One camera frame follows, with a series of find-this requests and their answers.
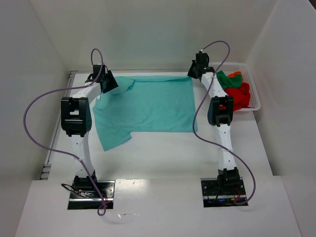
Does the teal t shirt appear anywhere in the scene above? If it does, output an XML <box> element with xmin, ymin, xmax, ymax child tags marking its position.
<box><xmin>93</xmin><ymin>76</ymin><xmax>198</xmax><ymax>151</ymax></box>

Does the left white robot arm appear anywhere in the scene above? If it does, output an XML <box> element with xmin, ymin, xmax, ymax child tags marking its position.
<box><xmin>61</xmin><ymin>64</ymin><xmax>118</xmax><ymax>192</ymax></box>

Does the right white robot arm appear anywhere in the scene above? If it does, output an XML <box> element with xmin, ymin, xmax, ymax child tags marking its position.
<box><xmin>188</xmin><ymin>51</ymin><xmax>240</xmax><ymax>195</ymax></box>

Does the white plastic basket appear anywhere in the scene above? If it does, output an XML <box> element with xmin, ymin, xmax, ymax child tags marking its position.
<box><xmin>219</xmin><ymin>62</ymin><xmax>261</xmax><ymax>112</ymax></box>

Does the green t shirt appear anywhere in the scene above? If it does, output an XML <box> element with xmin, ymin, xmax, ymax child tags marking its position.
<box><xmin>216</xmin><ymin>71</ymin><xmax>243</xmax><ymax>90</ymax></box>

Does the orange t shirt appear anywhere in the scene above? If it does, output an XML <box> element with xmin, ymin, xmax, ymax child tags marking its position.
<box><xmin>227</xmin><ymin>71</ymin><xmax>242</xmax><ymax>78</ymax></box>

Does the red t shirt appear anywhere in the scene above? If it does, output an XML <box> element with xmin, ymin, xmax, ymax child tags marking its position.
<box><xmin>224</xmin><ymin>82</ymin><xmax>250</xmax><ymax>111</ymax></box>

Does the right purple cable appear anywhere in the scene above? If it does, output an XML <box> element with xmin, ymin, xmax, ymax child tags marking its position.
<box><xmin>192</xmin><ymin>40</ymin><xmax>256</xmax><ymax>206</ymax></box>

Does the purple cable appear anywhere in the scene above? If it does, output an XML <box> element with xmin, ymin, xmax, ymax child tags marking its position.
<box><xmin>192</xmin><ymin>40</ymin><xmax>256</xmax><ymax>206</ymax></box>
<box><xmin>23</xmin><ymin>48</ymin><xmax>112</xmax><ymax>217</ymax></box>

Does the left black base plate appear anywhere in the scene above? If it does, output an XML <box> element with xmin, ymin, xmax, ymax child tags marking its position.
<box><xmin>64</xmin><ymin>180</ymin><xmax>116</xmax><ymax>210</ymax></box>

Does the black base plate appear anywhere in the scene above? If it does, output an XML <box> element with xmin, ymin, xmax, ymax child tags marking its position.
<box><xmin>200</xmin><ymin>178</ymin><xmax>247</xmax><ymax>208</ymax></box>
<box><xmin>64</xmin><ymin>180</ymin><xmax>116</xmax><ymax>210</ymax></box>

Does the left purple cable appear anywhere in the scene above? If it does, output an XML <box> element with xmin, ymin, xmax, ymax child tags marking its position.
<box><xmin>23</xmin><ymin>48</ymin><xmax>112</xmax><ymax>217</ymax></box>

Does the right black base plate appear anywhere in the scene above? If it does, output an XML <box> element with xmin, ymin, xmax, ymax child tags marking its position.
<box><xmin>200</xmin><ymin>178</ymin><xmax>247</xmax><ymax>208</ymax></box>

